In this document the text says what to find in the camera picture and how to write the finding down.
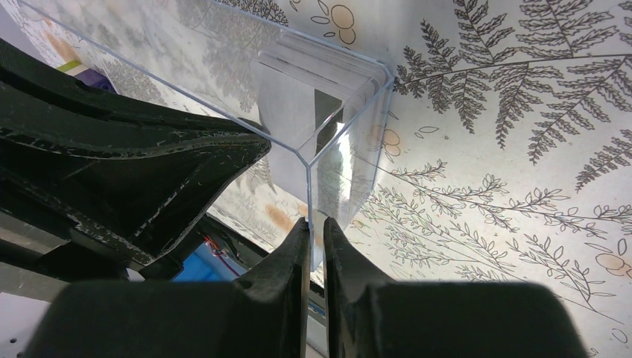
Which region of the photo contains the floral tablecloth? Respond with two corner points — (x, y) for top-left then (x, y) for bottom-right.
(1, 1), (631, 357)

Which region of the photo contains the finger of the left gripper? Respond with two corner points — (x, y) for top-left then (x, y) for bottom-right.
(1, 41), (255, 136)
(0, 81), (273, 268)

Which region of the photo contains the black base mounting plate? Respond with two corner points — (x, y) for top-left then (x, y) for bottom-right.
(196, 215), (326, 319)

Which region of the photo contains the clear plastic box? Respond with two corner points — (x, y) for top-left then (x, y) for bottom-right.
(23, 1), (393, 269)

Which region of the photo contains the small purple object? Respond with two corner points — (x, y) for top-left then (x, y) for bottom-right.
(75, 69), (116, 93)

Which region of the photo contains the green white small block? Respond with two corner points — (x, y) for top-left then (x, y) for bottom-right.
(57, 60), (89, 77)

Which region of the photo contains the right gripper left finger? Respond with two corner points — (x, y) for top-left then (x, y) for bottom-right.
(25, 219), (310, 357)

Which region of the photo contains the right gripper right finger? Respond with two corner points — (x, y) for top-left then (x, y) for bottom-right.
(323, 218), (586, 357)

